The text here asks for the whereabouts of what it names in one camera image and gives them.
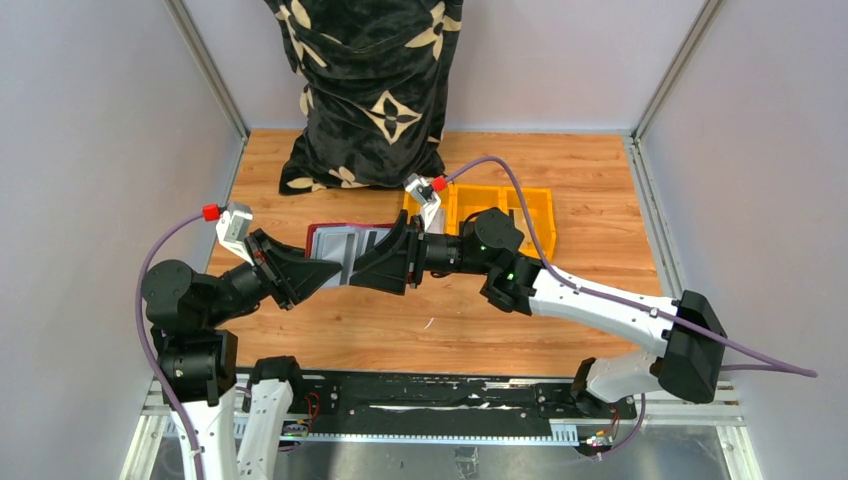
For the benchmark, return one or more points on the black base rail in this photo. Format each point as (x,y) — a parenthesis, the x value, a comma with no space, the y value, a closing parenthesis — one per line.
(337,405)

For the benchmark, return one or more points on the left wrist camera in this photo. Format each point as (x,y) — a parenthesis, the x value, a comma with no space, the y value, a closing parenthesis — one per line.
(232,229)

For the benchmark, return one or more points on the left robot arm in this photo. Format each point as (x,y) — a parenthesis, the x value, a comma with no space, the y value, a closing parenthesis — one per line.
(194,358)

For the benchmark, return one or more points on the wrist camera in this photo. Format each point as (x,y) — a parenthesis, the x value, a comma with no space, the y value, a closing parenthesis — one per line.
(431,212)
(232,229)

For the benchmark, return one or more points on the red leather card holder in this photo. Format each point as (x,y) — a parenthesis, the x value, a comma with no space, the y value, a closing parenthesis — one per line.
(343,243)

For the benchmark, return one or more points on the black floral blanket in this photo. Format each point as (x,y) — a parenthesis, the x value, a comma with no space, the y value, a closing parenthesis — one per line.
(375,94)

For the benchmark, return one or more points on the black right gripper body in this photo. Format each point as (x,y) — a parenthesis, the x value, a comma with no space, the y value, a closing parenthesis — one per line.
(427,251)

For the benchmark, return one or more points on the yellow three-compartment bin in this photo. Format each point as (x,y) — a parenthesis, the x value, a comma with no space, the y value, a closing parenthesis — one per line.
(459,201)

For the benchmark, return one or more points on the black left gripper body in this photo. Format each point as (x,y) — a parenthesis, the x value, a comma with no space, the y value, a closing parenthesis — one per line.
(265,268)

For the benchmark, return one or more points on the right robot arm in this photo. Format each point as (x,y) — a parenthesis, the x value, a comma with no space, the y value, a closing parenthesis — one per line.
(680,340)

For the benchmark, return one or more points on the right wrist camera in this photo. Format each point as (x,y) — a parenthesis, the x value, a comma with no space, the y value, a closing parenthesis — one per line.
(431,212)

